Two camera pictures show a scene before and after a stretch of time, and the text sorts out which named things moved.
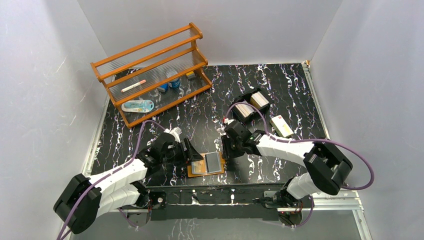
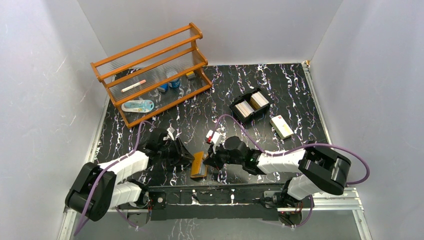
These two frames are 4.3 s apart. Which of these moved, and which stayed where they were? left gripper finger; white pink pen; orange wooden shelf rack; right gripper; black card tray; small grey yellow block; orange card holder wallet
Moved: left gripper finger; orange card holder wallet; right gripper
Stayed: orange wooden shelf rack; small grey yellow block; black card tray; white pink pen
